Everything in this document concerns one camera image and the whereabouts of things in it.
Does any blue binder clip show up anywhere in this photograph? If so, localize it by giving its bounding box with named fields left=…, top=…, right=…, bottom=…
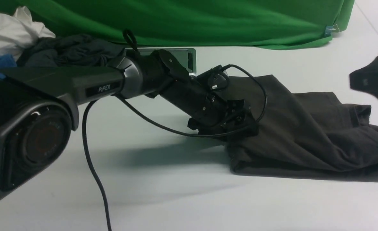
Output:
left=324, top=24, right=340, bottom=37

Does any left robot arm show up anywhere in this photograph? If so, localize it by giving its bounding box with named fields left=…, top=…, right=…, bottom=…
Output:
left=0, top=49, right=267, bottom=200

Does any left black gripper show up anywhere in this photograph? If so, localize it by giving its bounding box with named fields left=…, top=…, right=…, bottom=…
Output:
left=160, top=65, right=259, bottom=139

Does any metal table cable hatch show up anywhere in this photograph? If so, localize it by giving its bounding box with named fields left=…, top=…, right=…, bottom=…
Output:
left=139, top=47, right=197, bottom=76

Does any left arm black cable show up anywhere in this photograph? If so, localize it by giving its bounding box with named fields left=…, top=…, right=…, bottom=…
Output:
left=82, top=29, right=268, bottom=231

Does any dark gray long-sleeved shirt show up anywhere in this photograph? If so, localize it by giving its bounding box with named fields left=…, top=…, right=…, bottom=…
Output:
left=222, top=75, right=378, bottom=179

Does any green backdrop cloth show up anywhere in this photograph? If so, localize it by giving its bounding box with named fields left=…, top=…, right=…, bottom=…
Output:
left=0, top=0, right=355, bottom=50

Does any white crumpled garment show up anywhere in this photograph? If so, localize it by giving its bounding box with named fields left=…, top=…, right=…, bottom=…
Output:
left=0, top=6, right=56, bottom=60

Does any dark teal crumpled garment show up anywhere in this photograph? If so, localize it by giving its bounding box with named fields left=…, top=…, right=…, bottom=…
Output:
left=16, top=34, right=126, bottom=67

